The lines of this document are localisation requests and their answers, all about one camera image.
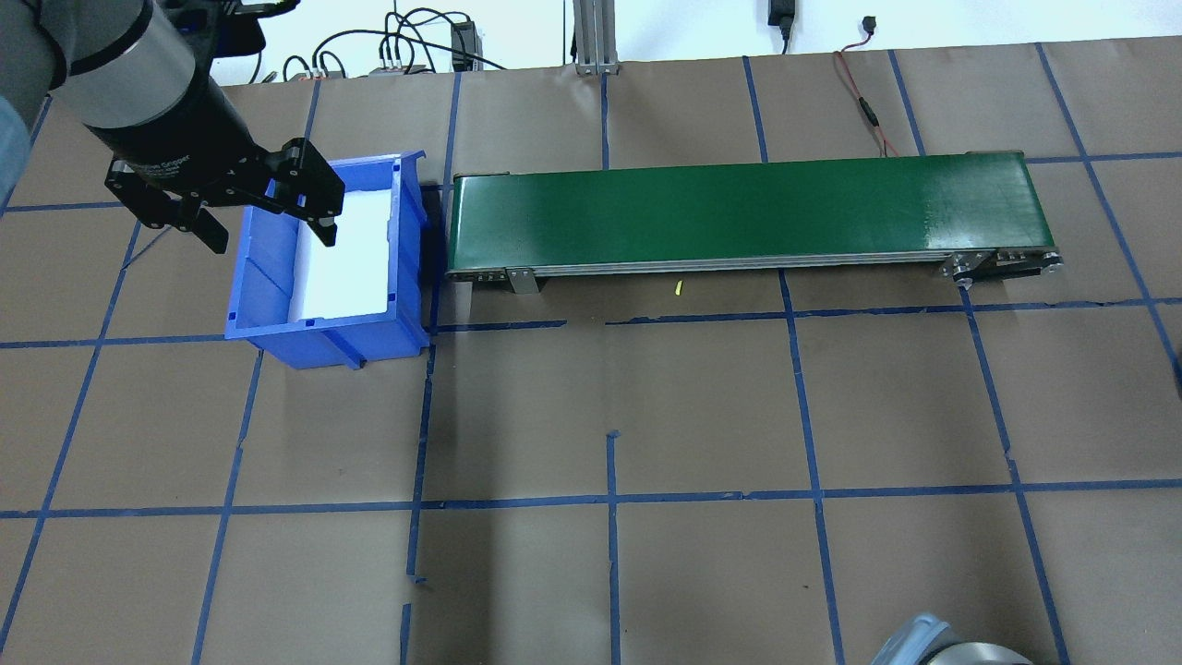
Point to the aluminium frame post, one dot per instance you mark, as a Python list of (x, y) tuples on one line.
[(596, 37)]

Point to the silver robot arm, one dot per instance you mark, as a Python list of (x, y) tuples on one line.
[(942, 646), (111, 65)]

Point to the white work table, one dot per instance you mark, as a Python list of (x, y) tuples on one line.
[(693, 28), (351, 18)]

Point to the blue plastic bin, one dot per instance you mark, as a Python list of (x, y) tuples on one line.
[(268, 286)]

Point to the white foam liner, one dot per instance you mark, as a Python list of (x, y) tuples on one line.
[(346, 259)]

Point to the small circuit board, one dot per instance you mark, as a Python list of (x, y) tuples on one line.
[(406, 69), (295, 76)]

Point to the black power adapter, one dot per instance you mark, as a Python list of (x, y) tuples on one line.
[(464, 44), (781, 14)]

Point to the green conveyor belt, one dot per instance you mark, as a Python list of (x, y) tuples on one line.
[(646, 212)]

